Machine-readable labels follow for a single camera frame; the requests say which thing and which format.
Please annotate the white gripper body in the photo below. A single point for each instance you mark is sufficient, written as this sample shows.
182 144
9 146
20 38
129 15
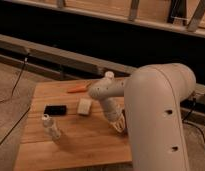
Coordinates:
114 114

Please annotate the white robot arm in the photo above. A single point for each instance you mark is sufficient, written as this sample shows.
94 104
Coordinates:
149 100

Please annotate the white sponge block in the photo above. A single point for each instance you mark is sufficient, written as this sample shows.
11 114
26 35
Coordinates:
84 106

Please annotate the black rectangular phone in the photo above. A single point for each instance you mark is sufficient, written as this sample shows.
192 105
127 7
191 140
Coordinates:
55 110

